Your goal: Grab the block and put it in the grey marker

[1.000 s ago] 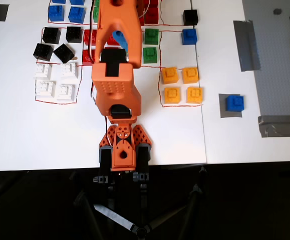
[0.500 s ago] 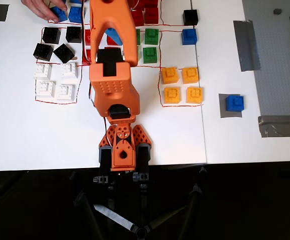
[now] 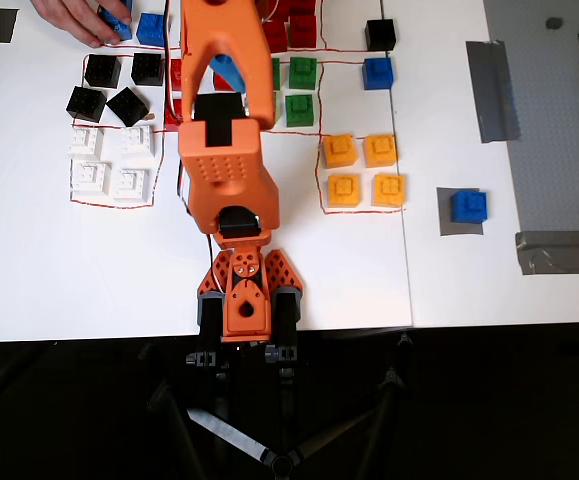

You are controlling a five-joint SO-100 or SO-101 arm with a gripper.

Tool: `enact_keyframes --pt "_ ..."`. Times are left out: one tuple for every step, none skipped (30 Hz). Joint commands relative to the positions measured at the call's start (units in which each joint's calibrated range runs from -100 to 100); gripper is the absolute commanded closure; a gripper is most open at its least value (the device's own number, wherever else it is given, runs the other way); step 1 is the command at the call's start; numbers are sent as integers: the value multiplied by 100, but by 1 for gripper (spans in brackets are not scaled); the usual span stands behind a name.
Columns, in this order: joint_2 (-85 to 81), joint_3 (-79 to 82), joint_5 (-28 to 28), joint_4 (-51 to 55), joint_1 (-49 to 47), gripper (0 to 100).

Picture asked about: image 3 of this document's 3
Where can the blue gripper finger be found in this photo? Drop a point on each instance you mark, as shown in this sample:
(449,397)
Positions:
(229,72)

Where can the blue lego block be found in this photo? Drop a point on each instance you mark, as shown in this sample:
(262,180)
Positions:
(153,29)
(379,74)
(121,30)
(469,206)

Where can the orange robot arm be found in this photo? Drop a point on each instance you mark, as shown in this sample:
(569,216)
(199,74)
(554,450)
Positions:
(229,170)

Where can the green lego block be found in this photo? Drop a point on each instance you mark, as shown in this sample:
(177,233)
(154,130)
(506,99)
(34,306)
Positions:
(275,75)
(299,110)
(303,72)

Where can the black lego block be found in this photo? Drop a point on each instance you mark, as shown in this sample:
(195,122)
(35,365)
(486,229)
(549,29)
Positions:
(86,104)
(380,35)
(147,68)
(127,106)
(102,70)

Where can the white lego block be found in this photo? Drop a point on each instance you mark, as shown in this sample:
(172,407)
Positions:
(136,141)
(89,178)
(85,141)
(130,182)

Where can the yellow lego block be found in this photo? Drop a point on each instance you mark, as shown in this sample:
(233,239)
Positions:
(343,191)
(380,150)
(339,151)
(388,190)

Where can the grey square tape marker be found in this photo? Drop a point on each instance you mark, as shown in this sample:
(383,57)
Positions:
(444,227)

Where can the bare human hand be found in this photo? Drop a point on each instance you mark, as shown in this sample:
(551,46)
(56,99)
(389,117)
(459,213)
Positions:
(69,17)

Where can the grey black table clamp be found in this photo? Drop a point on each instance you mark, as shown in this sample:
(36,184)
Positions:
(286,320)
(210,320)

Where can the small grey lego piece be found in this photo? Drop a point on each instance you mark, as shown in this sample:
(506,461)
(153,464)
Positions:
(554,22)

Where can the grey lego baseplate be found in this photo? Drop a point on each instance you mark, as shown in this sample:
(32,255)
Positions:
(549,150)

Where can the black tripod stand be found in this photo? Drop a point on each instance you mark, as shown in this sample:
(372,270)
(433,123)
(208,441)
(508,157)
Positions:
(281,462)

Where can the grey duct tape strip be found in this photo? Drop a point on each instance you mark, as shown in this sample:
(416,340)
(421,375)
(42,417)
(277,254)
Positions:
(561,252)
(491,92)

